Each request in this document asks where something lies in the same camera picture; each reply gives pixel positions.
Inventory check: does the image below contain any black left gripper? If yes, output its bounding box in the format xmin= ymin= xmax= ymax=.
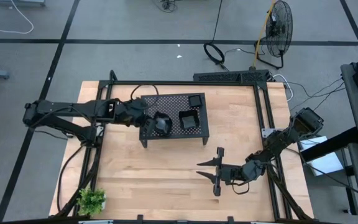
xmin=126 ymin=102 xmax=167 ymax=137

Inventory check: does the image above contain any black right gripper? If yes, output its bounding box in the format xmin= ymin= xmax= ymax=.
xmin=196 ymin=147 xmax=245 ymax=197

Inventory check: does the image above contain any black square cup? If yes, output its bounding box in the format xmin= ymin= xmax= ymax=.
xmin=178 ymin=109 xmax=200 ymax=130

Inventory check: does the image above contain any small black square plate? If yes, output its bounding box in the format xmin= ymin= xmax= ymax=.
xmin=187 ymin=94 xmax=203 ymax=108

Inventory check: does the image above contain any black perforated metal stand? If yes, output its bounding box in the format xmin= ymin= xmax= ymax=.
xmin=139 ymin=92 xmax=210 ymax=149

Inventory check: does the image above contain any black perforated metal panel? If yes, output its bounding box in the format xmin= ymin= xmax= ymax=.
xmin=193 ymin=69 xmax=270 ymax=84

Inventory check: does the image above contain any green plant in white pot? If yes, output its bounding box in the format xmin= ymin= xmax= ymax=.
xmin=76 ymin=186 xmax=107 ymax=217

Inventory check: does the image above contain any black beam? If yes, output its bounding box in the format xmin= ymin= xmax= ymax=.
xmin=300 ymin=126 xmax=358 ymax=162

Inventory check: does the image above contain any black floor fan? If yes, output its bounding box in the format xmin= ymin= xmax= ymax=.
xmin=253 ymin=0 xmax=294 ymax=70

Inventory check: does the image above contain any black aluminium table frame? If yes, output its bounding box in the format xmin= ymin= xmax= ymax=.
xmin=54 ymin=70 xmax=315 ymax=224

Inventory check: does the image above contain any coiled black cable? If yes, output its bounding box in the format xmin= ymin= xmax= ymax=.
xmin=203 ymin=42 xmax=230 ymax=72

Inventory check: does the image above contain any yellow hanging cable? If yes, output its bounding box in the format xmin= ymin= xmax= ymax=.
xmin=252 ymin=0 xmax=275 ymax=68

